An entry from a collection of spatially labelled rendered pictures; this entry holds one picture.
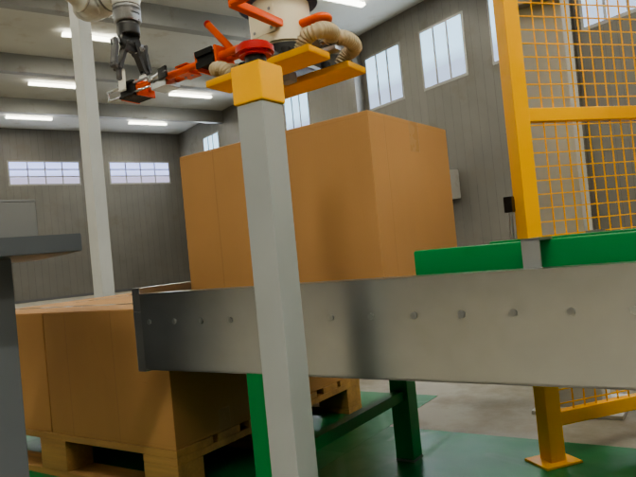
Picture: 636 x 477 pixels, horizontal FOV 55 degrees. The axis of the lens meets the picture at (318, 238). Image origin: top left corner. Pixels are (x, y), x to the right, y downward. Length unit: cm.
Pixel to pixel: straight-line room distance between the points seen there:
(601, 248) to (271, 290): 56
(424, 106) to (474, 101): 124
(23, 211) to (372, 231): 80
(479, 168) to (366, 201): 1013
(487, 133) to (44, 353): 983
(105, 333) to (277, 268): 102
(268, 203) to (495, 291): 41
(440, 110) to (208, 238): 1066
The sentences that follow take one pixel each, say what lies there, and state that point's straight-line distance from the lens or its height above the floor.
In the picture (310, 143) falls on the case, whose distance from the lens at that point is 141.
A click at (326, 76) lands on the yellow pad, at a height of 114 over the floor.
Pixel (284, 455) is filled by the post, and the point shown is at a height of 31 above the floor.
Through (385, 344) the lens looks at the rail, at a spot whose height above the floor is 47.
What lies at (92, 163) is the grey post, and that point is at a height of 157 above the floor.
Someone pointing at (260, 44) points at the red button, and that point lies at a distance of 113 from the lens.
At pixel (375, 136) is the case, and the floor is 89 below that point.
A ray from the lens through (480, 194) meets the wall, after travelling 1141.
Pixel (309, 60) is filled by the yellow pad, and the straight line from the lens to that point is 160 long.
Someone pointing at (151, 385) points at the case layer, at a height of 32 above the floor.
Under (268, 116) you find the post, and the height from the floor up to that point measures 90.
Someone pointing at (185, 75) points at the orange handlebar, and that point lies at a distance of 197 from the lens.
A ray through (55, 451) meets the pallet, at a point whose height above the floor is 8.
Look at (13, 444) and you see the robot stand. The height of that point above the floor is 29.
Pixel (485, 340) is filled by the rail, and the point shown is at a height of 48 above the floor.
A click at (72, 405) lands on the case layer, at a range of 219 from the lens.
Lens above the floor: 66
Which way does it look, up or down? 1 degrees up
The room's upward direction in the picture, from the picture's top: 6 degrees counter-clockwise
